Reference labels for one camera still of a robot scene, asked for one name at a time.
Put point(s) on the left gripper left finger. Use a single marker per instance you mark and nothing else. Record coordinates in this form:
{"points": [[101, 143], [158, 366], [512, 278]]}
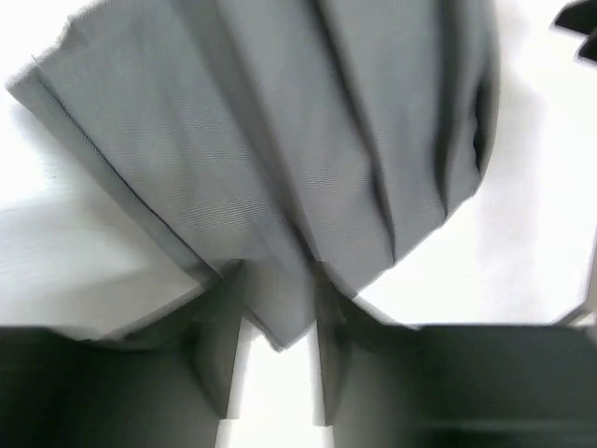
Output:
{"points": [[164, 383]]}

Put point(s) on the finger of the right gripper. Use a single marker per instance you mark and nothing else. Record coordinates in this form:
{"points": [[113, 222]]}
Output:
{"points": [[588, 50], [579, 17]]}

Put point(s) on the grey pleated skirt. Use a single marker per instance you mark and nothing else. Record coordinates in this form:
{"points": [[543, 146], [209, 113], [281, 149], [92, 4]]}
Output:
{"points": [[309, 140]]}

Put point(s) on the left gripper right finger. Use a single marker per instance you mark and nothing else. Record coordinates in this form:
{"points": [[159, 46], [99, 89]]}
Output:
{"points": [[387, 385]]}

